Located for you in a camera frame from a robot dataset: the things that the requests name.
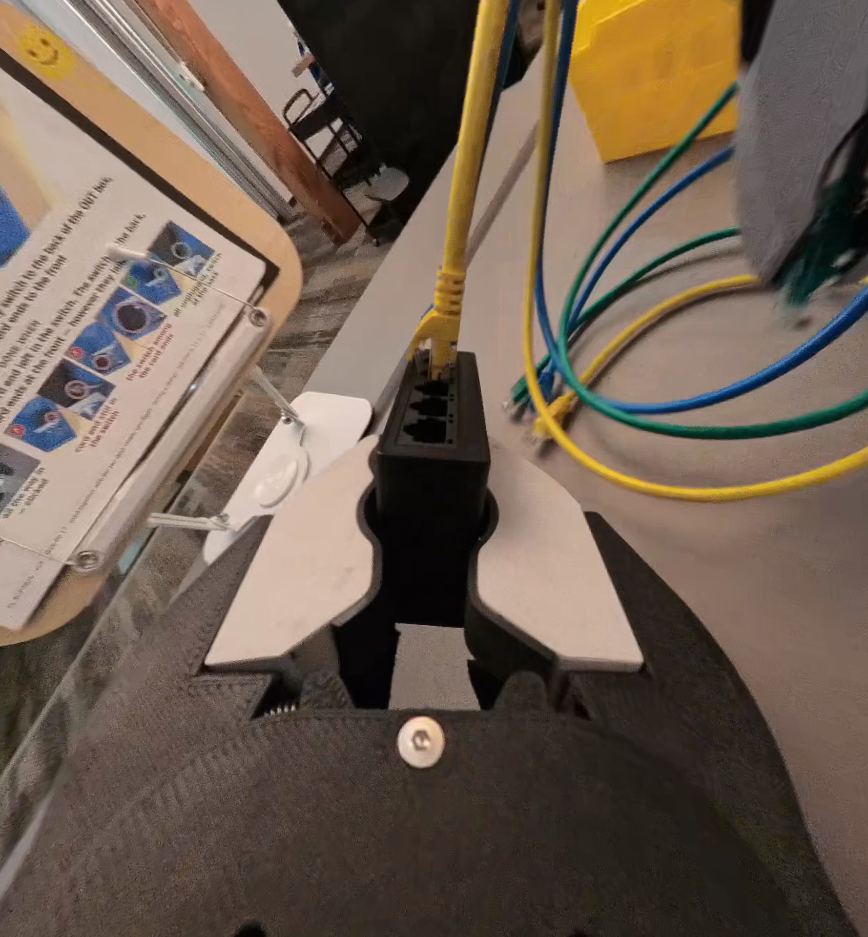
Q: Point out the printed instruction sheet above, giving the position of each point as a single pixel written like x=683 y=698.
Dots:
x=75 y=329

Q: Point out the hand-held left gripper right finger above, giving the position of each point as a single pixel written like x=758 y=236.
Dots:
x=551 y=578

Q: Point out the yellow plastic bin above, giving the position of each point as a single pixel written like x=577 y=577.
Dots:
x=654 y=88

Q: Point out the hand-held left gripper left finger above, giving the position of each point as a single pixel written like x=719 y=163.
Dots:
x=302 y=571

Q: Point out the black network switch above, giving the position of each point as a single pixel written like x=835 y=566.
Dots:
x=434 y=512

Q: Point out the wooden column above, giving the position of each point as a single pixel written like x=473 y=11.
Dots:
x=258 y=124

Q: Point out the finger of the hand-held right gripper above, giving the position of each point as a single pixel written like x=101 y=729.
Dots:
x=785 y=146

